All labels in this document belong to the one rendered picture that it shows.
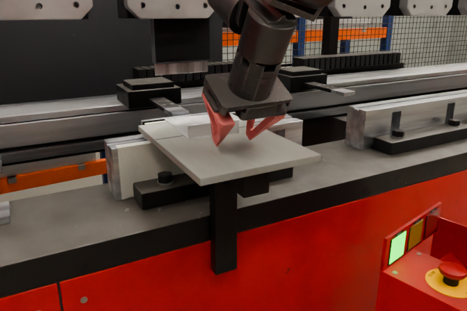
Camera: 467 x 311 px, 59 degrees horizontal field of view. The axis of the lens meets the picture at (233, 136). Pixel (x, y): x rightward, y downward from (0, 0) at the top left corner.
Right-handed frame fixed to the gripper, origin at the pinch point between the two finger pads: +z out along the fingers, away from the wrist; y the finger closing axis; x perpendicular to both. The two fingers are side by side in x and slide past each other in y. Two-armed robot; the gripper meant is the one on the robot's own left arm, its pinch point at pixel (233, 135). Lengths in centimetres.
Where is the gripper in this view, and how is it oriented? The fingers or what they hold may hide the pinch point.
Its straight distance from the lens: 59.8
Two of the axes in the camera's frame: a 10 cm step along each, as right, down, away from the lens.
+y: -8.9, 1.5, -4.4
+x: 4.1, 7.0, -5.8
